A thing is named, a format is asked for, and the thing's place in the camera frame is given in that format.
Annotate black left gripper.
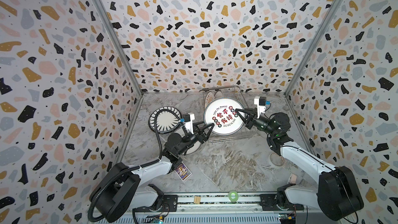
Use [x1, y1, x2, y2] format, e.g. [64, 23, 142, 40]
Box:
[175, 120, 212, 158]

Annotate white plate red characters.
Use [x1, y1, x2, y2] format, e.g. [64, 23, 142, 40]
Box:
[182, 140, 202, 156]

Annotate white plate black stripes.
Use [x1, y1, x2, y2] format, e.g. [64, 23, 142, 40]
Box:
[148, 106, 182, 134]

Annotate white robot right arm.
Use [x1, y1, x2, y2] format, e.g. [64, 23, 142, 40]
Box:
[235, 108, 364, 221]

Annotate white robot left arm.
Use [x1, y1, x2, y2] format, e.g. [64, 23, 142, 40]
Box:
[88, 121, 215, 223]

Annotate white plate orange sunburst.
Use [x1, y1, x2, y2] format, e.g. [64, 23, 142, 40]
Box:
[205, 91, 215, 103]

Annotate clear tape roll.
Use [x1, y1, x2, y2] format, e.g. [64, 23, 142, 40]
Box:
[268, 152, 285, 168]

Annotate purple playing card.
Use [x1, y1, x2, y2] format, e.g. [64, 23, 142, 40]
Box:
[175, 163, 192, 181]

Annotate small wooden block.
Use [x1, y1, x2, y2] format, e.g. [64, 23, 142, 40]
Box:
[193, 196, 201, 204]

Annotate green tape roll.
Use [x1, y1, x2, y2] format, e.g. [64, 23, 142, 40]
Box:
[228, 190, 239, 203]

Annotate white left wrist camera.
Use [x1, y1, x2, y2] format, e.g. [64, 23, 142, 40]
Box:
[180, 113, 195, 135]

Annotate metal wire dish rack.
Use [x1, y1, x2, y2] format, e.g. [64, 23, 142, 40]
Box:
[200, 86, 255, 143]

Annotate black corrugated cable hose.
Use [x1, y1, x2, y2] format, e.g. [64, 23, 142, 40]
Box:
[86, 119, 187, 223]

